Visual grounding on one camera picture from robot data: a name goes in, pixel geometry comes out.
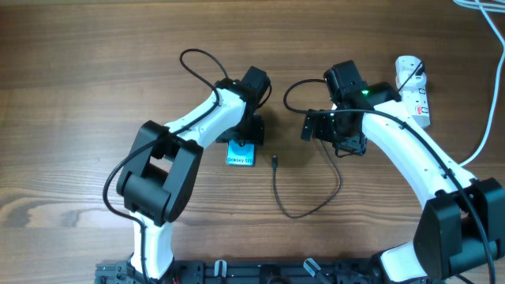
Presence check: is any white power strip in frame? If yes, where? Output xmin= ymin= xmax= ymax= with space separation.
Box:
xmin=395 ymin=55 xmax=431 ymax=129

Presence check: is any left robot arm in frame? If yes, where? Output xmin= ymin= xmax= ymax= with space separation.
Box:
xmin=116 ymin=66 xmax=271 ymax=283

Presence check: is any white power strip cord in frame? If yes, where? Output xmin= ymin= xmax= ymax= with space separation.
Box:
xmin=457 ymin=0 xmax=505 ymax=168

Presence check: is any white cable at corner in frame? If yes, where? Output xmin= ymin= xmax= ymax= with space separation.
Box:
xmin=451 ymin=0 xmax=505 ymax=14

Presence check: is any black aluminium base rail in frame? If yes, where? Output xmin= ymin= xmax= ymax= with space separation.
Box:
xmin=94 ymin=258 xmax=380 ymax=284

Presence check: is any Galaxy S25 smartphone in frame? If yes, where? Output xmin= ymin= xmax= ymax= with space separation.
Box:
xmin=226 ymin=140 xmax=256 ymax=166

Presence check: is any black USB charging cable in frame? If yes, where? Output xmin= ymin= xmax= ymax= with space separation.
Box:
xmin=271 ymin=60 xmax=426 ymax=219

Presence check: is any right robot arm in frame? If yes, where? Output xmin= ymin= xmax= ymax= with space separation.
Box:
xmin=301 ymin=61 xmax=504 ymax=283

